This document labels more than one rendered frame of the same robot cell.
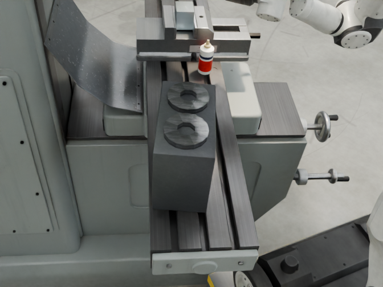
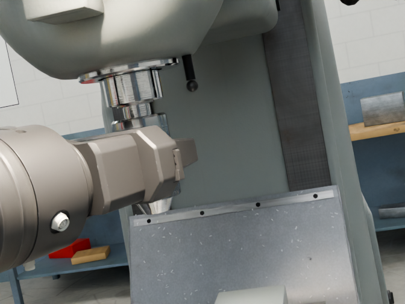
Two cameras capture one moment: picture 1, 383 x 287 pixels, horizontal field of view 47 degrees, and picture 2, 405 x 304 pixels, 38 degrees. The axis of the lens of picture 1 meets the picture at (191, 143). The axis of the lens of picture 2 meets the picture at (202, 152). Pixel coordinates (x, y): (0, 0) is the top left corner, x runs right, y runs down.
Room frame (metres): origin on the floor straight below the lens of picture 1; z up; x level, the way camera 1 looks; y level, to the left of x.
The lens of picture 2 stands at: (1.32, -0.39, 1.27)
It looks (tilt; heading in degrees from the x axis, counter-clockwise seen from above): 5 degrees down; 111
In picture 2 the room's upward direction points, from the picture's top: 11 degrees counter-clockwise
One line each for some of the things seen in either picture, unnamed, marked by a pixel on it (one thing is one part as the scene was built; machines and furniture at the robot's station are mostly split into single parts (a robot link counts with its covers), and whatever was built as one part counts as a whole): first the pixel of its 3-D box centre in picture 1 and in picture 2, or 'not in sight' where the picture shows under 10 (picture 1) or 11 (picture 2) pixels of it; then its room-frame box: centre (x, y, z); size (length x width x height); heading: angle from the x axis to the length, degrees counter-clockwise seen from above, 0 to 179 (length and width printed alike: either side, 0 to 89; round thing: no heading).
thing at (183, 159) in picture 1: (184, 144); not in sight; (0.65, 0.01, 1.06); 0.22 x 0.12 x 0.20; 2
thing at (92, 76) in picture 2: not in sight; (129, 69); (1.10, 0.05, 1.31); 0.09 x 0.09 x 0.01
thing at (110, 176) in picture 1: (182, 163); not in sight; (1.11, 0.03, 0.46); 0.80 x 0.30 x 0.60; 99
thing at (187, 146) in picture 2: not in sight; (174, 155); (1.13, 0.04, 1.23); 0.06 x 0.02 x 0.03; 74
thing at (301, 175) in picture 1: (321, 176); not in sight; (1.05, -0.49, 0.54); 0.22 x 0.06 x 0.06; 99
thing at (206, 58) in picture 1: (206, 56); not in sight; (1.05, -0.02, 1.01); 0.04 x 0.04 x 0.11
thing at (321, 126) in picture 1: (312, 126); not in sight; (1.18, -0.44, 0.66); 0.16 x 0.12 x 0.12; 99
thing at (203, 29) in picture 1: (202, 22); not in sight; (1.17, 0.01, 1.05); 0.12 x 0.06 x 0.04; 10
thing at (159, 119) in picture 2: not in sight; (139, 122); (1.10, 0.05, 1.26); 0.05 x 0.05 x 0.01
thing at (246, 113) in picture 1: (180, 93); not in sight; (1.10, 0.05, 0.82); 0.50 x 0.35 x 0.12; 99
